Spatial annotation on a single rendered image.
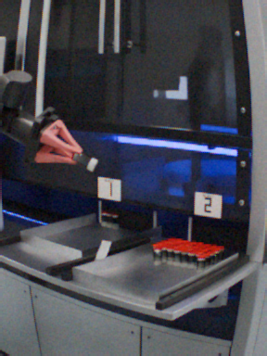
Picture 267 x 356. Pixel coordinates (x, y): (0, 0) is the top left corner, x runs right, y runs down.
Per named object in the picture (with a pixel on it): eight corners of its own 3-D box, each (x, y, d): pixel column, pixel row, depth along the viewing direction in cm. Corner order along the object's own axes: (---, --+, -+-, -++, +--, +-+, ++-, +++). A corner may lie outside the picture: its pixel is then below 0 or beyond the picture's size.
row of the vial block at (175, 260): (155, 259, 155) (156, 242, 155) (210, 270, 144) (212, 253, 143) (150, 260, 154) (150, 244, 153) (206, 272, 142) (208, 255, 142)
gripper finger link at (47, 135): (76, 149, 103) (33, 128, 104) (66, 182, 107) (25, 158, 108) (92, 134, 109) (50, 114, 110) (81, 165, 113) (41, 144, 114)
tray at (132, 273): (159, 250, 163) (160, 238, 163) (236, 264, 147) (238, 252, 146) (72, 280, 138) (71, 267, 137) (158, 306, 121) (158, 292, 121)
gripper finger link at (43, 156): (77, 147, 103) (34, 125, 104) (66, 180, 107) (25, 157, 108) (93, 132, 109) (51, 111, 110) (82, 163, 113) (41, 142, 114)
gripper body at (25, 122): (42, 122, 103) (12, 107, 104) (29, 167, 109) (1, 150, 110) (57, 109, 109) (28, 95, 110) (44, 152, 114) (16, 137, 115)
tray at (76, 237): (95, 222, 193) (95, 212, 193) (161, 236, 177) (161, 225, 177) (20, 242, 167) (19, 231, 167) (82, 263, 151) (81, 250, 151)
